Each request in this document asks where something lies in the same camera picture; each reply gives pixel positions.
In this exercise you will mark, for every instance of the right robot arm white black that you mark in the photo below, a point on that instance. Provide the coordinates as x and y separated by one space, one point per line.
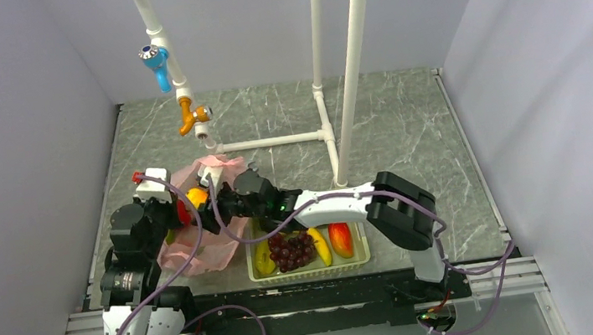
403 212

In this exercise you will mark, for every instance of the red fake tomato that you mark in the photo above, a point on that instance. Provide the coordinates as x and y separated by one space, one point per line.
184 217

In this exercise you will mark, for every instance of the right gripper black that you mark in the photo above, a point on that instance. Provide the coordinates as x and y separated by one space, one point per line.
209 222

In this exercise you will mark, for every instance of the pink plastic bag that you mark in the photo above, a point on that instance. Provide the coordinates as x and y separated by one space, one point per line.
208 248

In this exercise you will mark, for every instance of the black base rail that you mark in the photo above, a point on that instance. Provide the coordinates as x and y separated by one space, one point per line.
392 297

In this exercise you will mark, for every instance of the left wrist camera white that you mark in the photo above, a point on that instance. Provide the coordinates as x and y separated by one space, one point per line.
150 189

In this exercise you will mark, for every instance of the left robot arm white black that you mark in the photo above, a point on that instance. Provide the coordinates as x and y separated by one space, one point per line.
131 302

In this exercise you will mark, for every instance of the dark red fake grapes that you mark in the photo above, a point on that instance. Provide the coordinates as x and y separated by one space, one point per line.
292 251

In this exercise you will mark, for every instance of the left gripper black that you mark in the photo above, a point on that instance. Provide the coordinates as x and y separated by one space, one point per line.
170 207

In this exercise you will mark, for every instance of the blue tap valve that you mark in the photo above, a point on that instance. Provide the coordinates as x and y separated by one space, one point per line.
155 58

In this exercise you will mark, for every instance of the orange tap valve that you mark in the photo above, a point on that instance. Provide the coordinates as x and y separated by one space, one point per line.
190 116

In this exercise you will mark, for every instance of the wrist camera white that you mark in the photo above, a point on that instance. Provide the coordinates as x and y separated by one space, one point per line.
150 189
213 174

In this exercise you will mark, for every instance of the orange yellow fake mango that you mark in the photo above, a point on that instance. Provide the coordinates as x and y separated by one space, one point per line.
197 196

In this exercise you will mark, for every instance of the yellow fake banana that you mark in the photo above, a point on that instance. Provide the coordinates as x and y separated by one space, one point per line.
321 246

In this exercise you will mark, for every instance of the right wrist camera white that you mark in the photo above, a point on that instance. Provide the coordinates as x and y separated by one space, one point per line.
213 174

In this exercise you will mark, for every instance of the pale green plastic basket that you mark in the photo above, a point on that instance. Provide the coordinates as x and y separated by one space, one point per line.
316 268

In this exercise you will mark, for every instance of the red orange fake mango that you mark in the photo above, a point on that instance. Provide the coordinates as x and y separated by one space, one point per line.
341 239

